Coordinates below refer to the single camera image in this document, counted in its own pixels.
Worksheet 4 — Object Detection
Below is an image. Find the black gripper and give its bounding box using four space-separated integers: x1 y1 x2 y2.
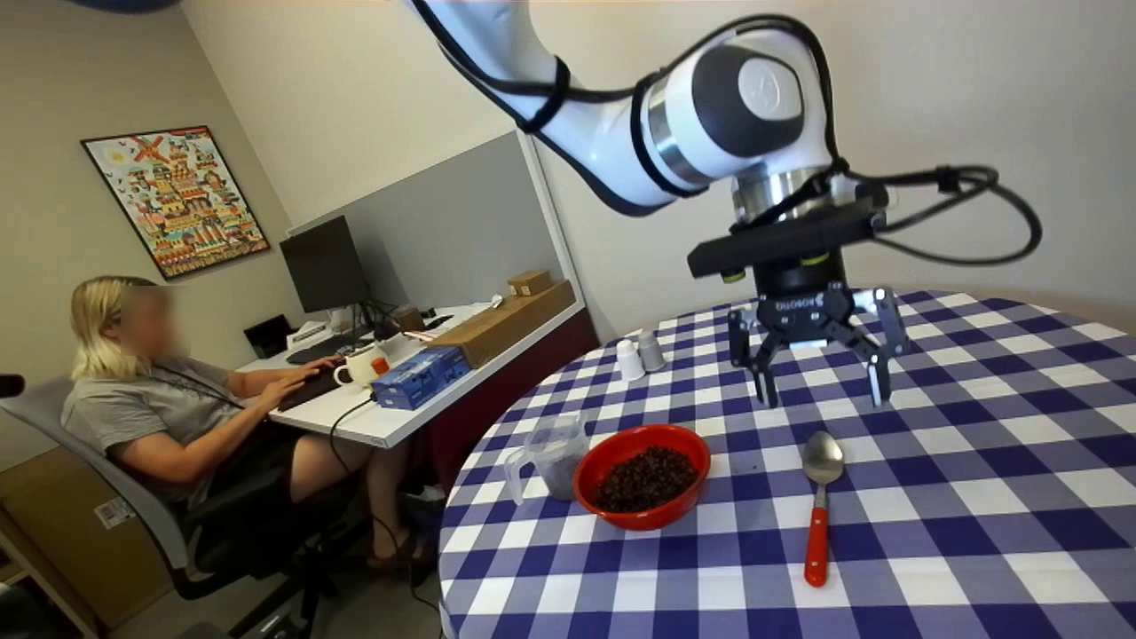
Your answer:
729 259 908 408

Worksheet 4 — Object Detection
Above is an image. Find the red handled metal spoon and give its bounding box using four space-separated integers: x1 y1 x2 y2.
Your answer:
804 430 844 588

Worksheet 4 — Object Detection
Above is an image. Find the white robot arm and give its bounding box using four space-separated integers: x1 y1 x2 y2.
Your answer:
412 0 906 399

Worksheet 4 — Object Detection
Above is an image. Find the red plastic bowl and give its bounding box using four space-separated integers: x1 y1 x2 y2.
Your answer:
577 425 711 530

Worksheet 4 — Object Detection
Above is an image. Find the blue white checkered tablecloth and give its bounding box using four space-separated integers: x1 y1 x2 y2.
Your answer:
442 291 1136 639

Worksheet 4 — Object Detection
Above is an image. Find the brown cardboard box on desk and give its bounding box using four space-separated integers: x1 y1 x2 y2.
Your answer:
437 281 577 365

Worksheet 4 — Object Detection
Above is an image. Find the blue box on desk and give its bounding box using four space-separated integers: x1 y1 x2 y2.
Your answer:
372 349 469 408

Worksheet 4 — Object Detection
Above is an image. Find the white desk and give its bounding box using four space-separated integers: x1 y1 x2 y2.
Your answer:
274 300 597 446

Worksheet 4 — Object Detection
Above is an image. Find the white mug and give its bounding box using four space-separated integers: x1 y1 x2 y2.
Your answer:
335 354 378 385

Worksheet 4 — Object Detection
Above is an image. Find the black computer monitor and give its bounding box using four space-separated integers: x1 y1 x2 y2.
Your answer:
281 220 372 312

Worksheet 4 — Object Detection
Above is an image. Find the grey office chair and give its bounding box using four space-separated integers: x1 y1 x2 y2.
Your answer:
0 372 358 639

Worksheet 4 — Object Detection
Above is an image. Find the seated person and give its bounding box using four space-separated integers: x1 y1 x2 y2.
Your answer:
59 275 418 570

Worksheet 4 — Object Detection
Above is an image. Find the colourful framed wall picture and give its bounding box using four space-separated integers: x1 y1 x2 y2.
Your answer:
81 123 271 281

